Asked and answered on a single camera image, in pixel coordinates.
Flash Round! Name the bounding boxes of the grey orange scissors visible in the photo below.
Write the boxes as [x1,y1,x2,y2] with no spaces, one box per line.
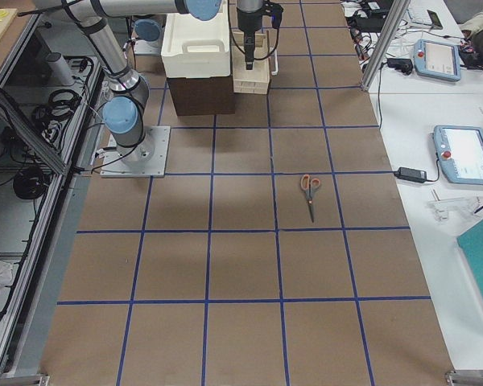
[300,174,321,223]

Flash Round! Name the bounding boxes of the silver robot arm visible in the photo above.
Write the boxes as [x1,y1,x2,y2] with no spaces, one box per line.
[236,0,283,70]
[59,1,221,160]

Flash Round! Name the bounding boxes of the dark brown drawer cabinet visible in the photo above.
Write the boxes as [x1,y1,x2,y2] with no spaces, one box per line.
[167,76,235,116]

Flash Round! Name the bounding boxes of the white plastic tray box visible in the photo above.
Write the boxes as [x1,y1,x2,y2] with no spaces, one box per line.
[161,12,231,79]

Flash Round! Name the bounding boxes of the far blue teach pendant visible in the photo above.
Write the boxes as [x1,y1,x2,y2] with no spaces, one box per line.
[412,39,461,82]

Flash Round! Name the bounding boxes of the blue teach pendant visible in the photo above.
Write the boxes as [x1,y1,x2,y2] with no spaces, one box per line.
[432,125,483,185]
[412,39,461,82]

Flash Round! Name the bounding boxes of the white cylinder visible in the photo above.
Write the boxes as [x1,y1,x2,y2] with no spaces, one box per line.
[46,52,75,86]

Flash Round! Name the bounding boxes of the black power adapter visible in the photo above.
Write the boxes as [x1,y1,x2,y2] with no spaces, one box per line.
[394,166,427,183]

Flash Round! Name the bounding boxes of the near blue teach pendant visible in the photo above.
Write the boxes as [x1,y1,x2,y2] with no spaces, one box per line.
[432,125,483,185]

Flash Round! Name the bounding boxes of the clear acrylic part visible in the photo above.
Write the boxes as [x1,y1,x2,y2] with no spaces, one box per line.
[427,190,483,222]

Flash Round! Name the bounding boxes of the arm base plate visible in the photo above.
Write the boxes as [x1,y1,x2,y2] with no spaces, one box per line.
[100,126,171,178]

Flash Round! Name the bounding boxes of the aluminium frame post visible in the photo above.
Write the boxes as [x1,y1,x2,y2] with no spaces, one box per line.
[361,0,411,92]

